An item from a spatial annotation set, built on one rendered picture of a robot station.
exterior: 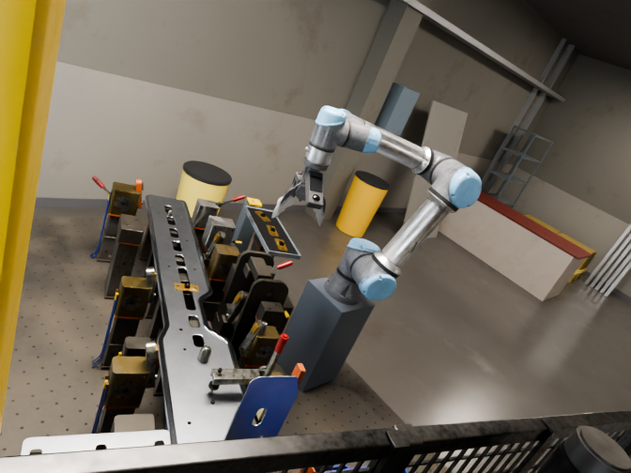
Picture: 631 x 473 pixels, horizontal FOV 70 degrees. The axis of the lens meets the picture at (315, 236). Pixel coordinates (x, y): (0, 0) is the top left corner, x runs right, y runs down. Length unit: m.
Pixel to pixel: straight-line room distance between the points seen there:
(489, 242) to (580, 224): 2.82
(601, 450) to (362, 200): 4.67
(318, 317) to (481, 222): 5.38
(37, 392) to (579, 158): 8.91
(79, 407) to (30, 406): 0.13
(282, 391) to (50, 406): 0.86
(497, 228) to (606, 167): 3.05
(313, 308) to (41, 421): 0.92
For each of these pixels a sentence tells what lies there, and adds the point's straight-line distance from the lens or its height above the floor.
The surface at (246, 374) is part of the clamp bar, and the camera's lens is 1.28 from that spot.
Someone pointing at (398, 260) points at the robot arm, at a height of 1.37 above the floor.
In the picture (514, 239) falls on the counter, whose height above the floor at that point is 0.49.
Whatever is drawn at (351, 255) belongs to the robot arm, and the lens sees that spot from 1.64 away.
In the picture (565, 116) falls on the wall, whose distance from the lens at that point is 9.63.
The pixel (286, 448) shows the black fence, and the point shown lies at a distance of 0.51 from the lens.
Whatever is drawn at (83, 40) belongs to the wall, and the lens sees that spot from 3.66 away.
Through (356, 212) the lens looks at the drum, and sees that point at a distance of 5.28.
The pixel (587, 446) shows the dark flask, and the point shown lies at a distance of 0.71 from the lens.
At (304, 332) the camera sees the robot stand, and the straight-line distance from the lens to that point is 1.79.
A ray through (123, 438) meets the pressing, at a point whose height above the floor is 1.00.
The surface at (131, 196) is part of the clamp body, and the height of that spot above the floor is 1.04.
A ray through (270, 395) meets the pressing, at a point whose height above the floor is 1.29.
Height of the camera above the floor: 1.92
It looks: 23 degrees down
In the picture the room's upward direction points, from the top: 24 degrees clockwise
